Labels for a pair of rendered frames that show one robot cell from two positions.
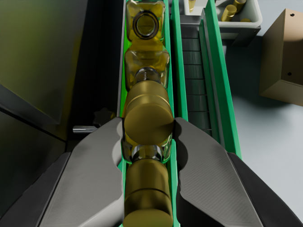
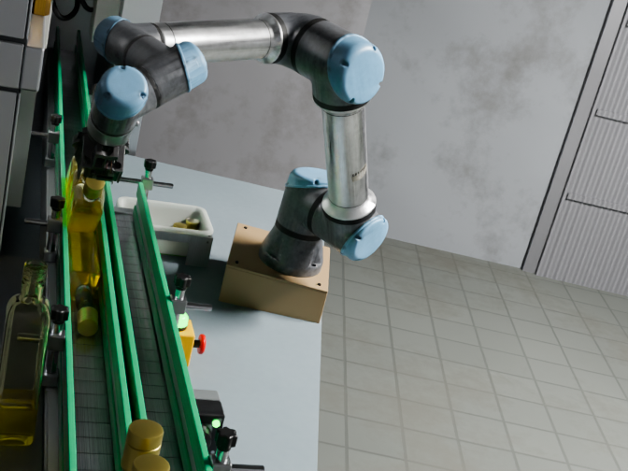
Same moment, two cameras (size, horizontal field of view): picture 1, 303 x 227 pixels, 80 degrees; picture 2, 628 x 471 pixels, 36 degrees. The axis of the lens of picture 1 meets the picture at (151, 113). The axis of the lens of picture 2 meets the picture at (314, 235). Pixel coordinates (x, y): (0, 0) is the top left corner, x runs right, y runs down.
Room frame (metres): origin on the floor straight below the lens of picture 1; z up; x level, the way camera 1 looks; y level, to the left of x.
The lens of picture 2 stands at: (-1.70, -0.03, 1.69)
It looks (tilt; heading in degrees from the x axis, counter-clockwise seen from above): 20 degrees down; 347
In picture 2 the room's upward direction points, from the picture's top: 14 degrees clockwise
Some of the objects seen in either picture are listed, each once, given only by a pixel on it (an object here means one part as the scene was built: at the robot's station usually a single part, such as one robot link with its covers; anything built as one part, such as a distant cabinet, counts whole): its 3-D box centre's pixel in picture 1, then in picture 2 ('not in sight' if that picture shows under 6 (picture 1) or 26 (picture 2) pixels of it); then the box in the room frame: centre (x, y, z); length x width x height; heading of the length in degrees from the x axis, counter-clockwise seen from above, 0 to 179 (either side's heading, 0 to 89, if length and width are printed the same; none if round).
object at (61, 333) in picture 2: not in sight; (39, 345); (-0.38, 0.03, 0.94); 0.07 x 0.04 x 0.13; 96
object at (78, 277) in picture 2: not in sight; (81, 267); (0.00, -0.01, 0.91); 0.21 x 0.06 x 0.06; 6
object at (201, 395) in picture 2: not in sight; (193, 422); (-0.30, -0.23, 0.79); 0.08 x 0.08 x 0.08; 6
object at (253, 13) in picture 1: (216, 14); (162, 230); (0.52, -0.17, 0.80); 0.22 x 0.17 x 0.09; 96
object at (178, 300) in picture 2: not in sight; (189, 311); (-0.19, -0.20, 0.94); 0.07 x 0.04 x 0.13; 96
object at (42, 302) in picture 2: not in sight; (22, 351); (-0.53, 0.04, 1.01); 0.06 x 0.06 x 0.26; 8
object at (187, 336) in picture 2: not in sight; (173, 342); (-0.02, -0.20, 0.79); 0.07 x 0.07 x 0.07; 6
